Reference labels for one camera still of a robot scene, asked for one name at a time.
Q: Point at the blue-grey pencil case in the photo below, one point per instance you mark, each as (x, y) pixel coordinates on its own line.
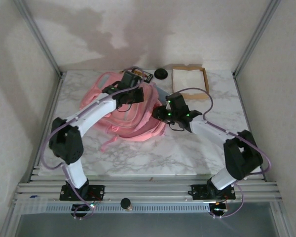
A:
(160, 91)

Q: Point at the pink backpack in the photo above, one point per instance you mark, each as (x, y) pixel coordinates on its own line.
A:
(133, 123)

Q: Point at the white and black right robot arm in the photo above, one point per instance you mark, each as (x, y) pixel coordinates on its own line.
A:
(207, 130)

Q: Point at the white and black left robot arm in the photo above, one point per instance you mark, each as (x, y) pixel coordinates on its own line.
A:
(93, 113)

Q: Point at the brown cardboard tray box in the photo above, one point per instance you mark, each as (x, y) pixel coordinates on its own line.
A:
(199, 96)

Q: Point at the black round cap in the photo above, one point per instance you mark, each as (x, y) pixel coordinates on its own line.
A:
(160, 73)

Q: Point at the white paper sheet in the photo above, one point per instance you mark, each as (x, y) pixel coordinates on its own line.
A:
(187, 79)

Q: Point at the black knob on brass stem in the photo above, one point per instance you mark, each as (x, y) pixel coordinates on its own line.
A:
(125, 203)

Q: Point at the black controller board with LEDs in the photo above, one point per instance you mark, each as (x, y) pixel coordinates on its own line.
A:
(80, 209)
(218, 209)

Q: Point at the grey metal panel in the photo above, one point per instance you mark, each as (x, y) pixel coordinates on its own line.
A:
(148, 225)

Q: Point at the aluminium rail frame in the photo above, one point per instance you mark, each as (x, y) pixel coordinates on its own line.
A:
(150, 187)

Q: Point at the aluminium side rail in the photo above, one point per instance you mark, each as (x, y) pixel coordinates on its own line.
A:
(57, 92)

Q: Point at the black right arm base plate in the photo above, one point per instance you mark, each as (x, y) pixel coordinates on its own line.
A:
(198, 192)

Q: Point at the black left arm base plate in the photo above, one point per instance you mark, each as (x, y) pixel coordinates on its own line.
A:
(98, 191)

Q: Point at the aluminium frame post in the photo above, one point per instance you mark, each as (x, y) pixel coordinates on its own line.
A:
(256, 37)
(40, 37)

